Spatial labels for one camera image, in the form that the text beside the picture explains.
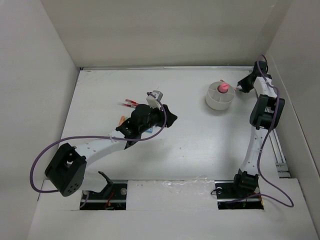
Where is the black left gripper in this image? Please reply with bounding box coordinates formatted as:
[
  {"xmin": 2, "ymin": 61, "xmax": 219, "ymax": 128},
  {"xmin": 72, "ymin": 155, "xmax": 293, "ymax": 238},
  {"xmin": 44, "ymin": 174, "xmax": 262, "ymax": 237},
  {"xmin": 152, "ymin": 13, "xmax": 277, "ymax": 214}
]
[{"xmin": 139, "ymin": 103, "xmax": 176, "ymax": 134}]

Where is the pink highlighter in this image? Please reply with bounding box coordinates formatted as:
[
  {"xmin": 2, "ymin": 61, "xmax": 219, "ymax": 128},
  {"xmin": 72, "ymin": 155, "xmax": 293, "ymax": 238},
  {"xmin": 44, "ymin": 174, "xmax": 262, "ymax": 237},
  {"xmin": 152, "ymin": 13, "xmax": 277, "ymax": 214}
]
[{"xmin": 217, "ymin": 82, "xmax": 229, "ymax": 94}]

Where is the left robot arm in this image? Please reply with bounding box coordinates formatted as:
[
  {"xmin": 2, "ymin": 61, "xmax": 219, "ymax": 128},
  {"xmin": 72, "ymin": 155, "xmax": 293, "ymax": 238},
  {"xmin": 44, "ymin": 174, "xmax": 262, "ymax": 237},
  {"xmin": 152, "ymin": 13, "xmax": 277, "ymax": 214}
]
[{"xmin": 45, "ymin": 104, "xmax": 178, "ymax": 199}]

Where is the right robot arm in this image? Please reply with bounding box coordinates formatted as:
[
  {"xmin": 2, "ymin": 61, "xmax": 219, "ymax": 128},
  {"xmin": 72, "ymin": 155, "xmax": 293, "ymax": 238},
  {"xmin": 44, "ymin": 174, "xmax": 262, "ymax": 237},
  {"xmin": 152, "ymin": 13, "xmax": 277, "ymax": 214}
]
[{"xmin": 231, "ymin": 60, "xmax": 285, "ymax": 199}]

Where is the orange highlighter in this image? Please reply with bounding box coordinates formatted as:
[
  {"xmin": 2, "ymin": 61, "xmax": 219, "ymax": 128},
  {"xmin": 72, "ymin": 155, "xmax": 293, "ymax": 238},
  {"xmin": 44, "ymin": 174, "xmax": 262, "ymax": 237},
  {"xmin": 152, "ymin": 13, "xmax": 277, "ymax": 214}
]
[{"xmin": 119, "ymin": 116, "xmax": 126, "ymax": 125}]

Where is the white round divided container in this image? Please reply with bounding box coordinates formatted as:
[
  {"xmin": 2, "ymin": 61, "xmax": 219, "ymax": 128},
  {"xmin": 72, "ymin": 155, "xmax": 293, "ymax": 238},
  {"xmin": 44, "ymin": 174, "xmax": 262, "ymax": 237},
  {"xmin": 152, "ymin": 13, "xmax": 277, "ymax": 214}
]
[{"xmin": 205, "ymin": 81, "xmax": 236, "ymax": 111}]

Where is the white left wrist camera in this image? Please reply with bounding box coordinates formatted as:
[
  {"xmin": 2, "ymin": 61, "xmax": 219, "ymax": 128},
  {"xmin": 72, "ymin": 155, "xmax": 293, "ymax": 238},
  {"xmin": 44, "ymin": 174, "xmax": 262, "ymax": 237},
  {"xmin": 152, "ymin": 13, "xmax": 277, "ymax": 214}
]
[{"xmin": 146, "ymin": 90, "xmax": 163, "ymax": 109}]

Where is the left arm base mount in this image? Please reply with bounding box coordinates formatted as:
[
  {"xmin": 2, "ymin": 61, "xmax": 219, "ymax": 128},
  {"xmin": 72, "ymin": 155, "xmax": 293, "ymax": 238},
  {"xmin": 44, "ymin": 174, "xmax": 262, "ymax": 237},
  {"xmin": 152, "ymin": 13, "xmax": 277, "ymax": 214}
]
[{"xmin": 79, "ymin": 171, "xmax": 128, "ymax": 211}]

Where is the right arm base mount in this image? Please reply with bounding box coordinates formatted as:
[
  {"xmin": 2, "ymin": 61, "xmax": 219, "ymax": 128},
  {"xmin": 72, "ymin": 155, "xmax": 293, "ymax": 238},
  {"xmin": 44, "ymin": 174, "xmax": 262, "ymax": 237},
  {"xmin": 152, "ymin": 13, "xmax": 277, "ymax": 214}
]
[{"xmin": 210, "ymin": 170, "xmax": 264, "ymax": 210}]

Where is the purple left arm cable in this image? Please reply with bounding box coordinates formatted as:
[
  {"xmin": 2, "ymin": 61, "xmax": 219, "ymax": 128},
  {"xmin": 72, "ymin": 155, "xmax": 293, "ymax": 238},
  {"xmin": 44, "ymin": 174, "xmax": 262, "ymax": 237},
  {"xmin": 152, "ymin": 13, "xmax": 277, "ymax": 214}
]
[{"xmin": 29, "ymin": 92, "xmax": 167, "ymax": 210}]

